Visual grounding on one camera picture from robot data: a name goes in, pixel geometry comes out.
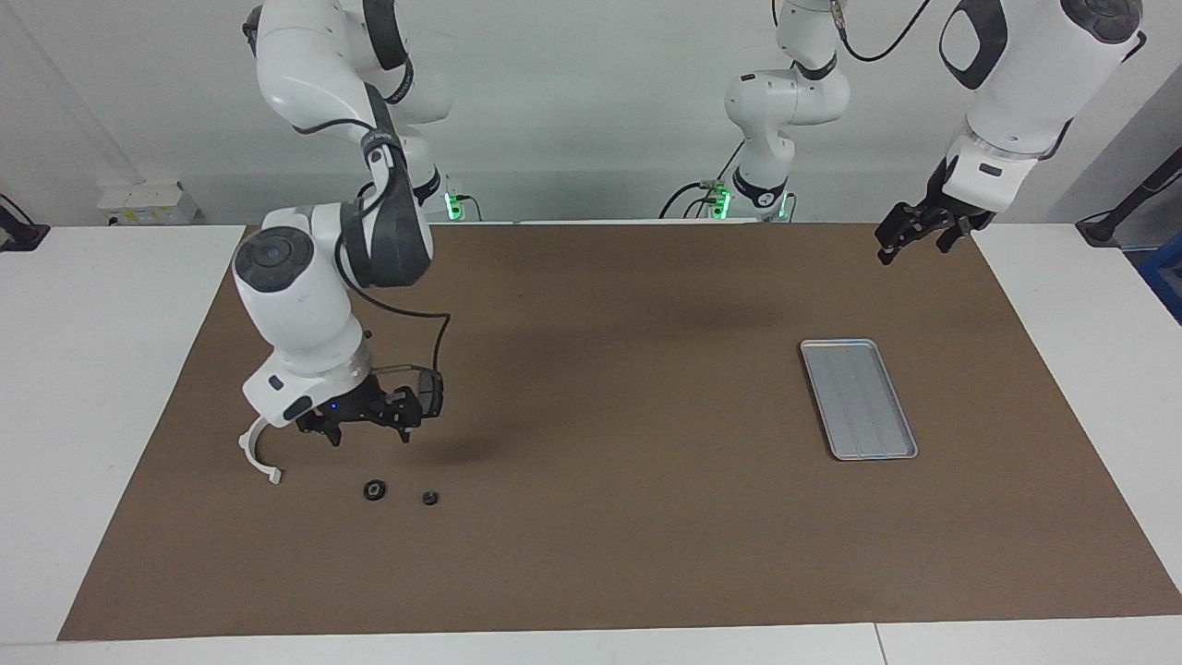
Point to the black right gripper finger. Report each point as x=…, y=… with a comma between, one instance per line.
x=333, y=436
x=405, y=430

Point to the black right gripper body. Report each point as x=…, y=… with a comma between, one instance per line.
x=365, y=406

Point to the blue crate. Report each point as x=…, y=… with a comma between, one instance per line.
x=1165, y=272

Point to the white semicircular bracket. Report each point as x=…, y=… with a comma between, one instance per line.
x=247, y=453

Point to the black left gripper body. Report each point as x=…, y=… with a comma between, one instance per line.
x=951, y=212

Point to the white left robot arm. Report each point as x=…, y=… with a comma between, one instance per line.
x=1025, y=83

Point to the short grey brake pad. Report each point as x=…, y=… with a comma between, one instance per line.
x=436, y=397

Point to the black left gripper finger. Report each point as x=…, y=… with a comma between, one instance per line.
x=896, y=235
x=949, y=240

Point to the large black bearing gear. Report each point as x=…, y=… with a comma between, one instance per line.
x=374, y=489

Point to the black clamp stand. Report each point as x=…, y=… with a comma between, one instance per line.
x=20, y=235

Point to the black angled stand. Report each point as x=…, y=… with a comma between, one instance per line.
x=1103, y=226

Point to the silver metal tray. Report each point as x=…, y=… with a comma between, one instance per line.
x=859, y=397

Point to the white wall socket box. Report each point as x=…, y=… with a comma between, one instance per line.
x=148, y=203

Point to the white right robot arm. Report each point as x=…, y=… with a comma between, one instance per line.
x=295, y=305

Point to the brown table mat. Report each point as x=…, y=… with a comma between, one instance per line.
x=591, y=517

